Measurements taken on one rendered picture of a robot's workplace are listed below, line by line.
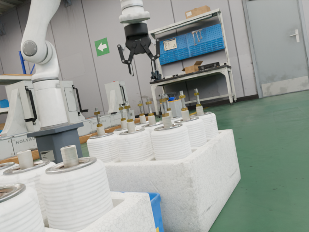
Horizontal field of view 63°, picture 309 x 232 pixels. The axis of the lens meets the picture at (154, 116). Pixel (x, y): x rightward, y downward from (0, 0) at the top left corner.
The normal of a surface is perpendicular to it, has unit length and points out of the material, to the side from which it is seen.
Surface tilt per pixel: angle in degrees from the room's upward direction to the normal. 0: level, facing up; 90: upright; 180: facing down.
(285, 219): 0
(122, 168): 90
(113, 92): 68
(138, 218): 90
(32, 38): 90
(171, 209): 90
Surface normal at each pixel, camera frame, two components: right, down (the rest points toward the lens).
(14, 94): -0.45, -0.24
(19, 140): 0.89, -0.15
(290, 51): -0.40, 0.13
